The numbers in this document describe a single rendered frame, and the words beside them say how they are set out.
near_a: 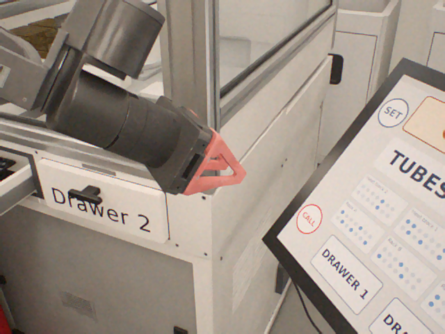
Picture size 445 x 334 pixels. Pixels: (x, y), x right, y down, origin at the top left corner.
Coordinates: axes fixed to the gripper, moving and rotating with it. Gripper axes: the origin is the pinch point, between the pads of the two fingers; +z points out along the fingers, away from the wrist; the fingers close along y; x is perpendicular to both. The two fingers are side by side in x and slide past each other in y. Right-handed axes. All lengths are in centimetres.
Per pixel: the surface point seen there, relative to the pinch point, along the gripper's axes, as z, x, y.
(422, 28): 249, -112, 193
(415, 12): 238, -119, 199
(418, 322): 14.4, 2.1, -19.6
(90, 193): 2.8, 23.0, 33.7
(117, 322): 30, 58, 42
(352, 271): 14.6, 2.9, -10.6
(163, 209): 12.5, 17.9, 25.0
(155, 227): 13.8, 22.3, 26.0
